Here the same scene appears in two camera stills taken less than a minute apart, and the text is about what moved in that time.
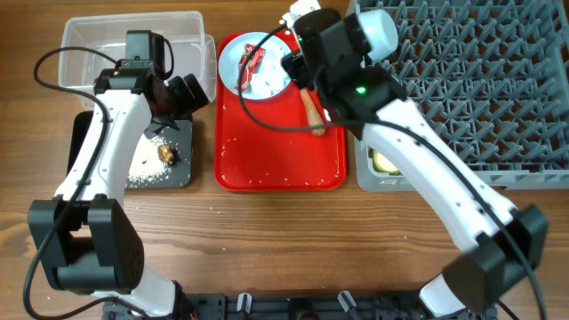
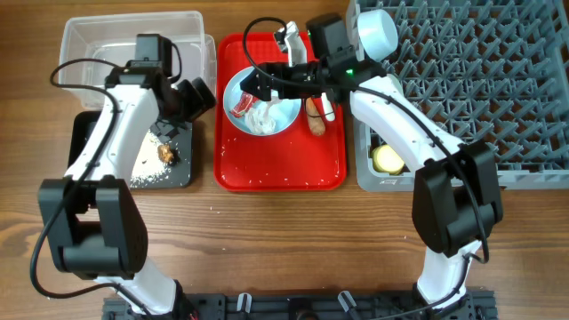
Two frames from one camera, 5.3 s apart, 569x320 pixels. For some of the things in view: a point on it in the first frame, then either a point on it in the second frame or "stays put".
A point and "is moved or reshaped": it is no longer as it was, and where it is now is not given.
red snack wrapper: x=252 y=66 to x=244 y=104
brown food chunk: x=168 y=155 stays put
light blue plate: x=272 y=76 to x=287 y=108
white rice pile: x=147 y=167 stays put
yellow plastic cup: x=381 y=164 stays put
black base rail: x=293 y=306 stays put
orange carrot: x=314 y=116 stays put
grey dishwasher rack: x=492 y=76 stays put
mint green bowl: x=382 y=33 is moved or reshaped
